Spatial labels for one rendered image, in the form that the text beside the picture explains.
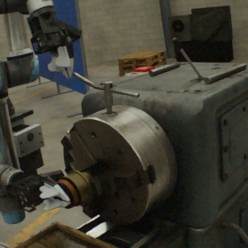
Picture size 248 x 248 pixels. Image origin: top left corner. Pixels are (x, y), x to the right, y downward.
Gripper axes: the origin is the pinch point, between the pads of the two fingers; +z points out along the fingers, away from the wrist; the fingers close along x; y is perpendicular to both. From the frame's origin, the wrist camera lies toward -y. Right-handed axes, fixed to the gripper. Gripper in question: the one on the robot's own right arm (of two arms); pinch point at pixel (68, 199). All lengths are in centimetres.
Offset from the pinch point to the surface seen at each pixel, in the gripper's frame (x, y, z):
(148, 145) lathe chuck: 8.3, -19.8, 9.5
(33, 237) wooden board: -18.1, 2.5, -19.9
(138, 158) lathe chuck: 6.8, -15.2, 9.9
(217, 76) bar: 18, -54, 11
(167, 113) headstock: 13.0, -31.1, 7.5
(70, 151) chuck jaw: 7.8, -9.1, -7.5
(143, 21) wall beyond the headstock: 12, -867, -689
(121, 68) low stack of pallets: -89, -594, -549
